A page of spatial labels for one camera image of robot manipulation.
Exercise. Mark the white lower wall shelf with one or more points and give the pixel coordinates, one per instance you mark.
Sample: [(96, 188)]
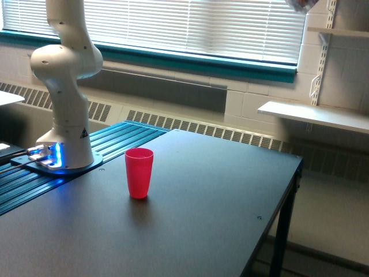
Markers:
[(331, 117)]

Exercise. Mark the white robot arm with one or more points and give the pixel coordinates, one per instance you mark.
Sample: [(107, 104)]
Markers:
[(59, 67)]

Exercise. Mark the clear plastic cup with candy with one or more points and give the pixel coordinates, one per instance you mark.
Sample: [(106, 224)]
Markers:
[(301, 6)]

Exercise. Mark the white upper wall shelf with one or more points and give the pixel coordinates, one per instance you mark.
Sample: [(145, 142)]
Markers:
[(340, 31)]

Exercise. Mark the white window blinds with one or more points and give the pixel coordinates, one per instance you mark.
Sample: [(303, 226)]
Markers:
[(242, 33)]

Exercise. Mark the white shelf rail bracket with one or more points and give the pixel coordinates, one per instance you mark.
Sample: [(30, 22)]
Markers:
[(317, 80)]

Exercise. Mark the red plastic cup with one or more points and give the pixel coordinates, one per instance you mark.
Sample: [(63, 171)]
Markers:
[(139, 162)]

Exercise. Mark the baseboard radiator grille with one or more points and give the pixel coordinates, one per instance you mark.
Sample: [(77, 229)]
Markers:
[(324, 160)]

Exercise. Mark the white wall shelf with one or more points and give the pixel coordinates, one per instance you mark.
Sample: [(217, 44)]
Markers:
[(331, 117), (340, 31)]

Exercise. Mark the black table leg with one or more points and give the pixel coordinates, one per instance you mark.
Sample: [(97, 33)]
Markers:
[(284, 221)]

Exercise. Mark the white table at left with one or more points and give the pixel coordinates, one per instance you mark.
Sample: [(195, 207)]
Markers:
[(9, 98)]

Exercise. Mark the blue slotted aluminium base plate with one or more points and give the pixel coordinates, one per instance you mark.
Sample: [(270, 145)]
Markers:
[(23, 184)]

